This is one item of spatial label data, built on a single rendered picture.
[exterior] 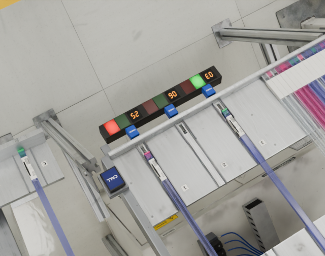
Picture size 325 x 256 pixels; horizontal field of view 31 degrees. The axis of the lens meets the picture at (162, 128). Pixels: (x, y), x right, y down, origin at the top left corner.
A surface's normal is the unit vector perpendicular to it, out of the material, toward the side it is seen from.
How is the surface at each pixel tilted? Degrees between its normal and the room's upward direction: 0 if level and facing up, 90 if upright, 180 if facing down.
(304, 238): 42
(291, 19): 0
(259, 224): 0
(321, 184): 0
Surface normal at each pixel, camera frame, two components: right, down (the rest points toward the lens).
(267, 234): 0.35, 0.18
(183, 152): 0.00, -0.45
